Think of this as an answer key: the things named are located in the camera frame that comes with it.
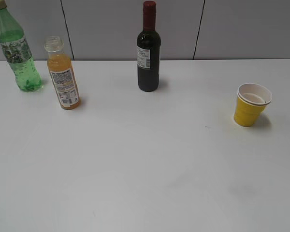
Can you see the orange juice bottle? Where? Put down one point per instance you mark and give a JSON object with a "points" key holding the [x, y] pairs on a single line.
{"points": [[61, 73]]}

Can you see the yellow paper cup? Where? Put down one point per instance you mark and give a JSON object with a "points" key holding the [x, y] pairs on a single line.
{"points": [[251, 101]]}

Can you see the dark red wine bottle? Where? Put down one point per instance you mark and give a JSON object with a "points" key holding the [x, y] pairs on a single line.
{"points": [[148, 50]]}

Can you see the green plastic soda bottle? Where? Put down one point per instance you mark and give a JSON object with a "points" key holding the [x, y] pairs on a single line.
{"points": [[17, 52]]}

